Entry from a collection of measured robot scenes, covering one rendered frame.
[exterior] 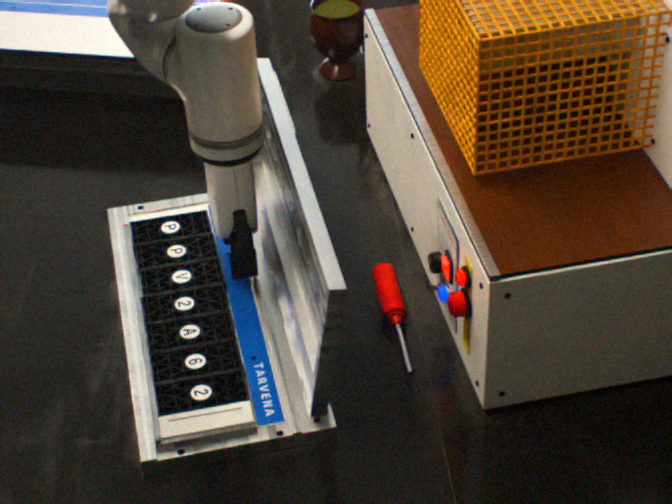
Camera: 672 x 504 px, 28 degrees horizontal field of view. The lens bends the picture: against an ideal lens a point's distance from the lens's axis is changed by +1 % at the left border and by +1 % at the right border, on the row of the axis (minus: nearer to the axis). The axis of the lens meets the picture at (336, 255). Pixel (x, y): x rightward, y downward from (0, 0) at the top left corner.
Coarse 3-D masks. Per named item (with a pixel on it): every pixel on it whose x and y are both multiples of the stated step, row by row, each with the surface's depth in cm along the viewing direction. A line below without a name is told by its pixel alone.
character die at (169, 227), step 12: (168, 216) 167; (180, 216) 167; (192, 216) 167; (204, 216) 168; (132, 228) 166; (144, 228) 166; (156, 228) 166; (168, 228) 165; (180, 228) 165; (192, 228) 166; (204, 228) 165; (132, 240) 164; (144, 240) 164; (156, 240) 163
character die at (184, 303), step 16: (192, 288) 156; (208, 288) 156; (144, 304) 155; (160, 304) 155; (176, 304) 154; (192, 304) 154; (208, 304) 154; (224, 304) 154; (144, 320) 152; (160, 320) 152
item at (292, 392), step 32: (128, 288) 158; (256, 288) 157; (128, 320) 154; (128, 352) 150; (288, 352) 149; (288, 384) 145; (288, 416) 141; (320, 416) 141; (192, 448) 139; (224, 448) 139; (256, 448) 140
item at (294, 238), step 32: (288, 128) 150; (256, 160) 165; (288, 160) 144; (256, 192) 163; (288, 192) 150; (288, 224) 151; (320, 224) 136; (288, 256) 151; (320, 256) 132; (288, 288) 147; (320, 288) 136; (288, 320) 147; (320, 320) 137; (320, 352) 133; (320, 384) 136
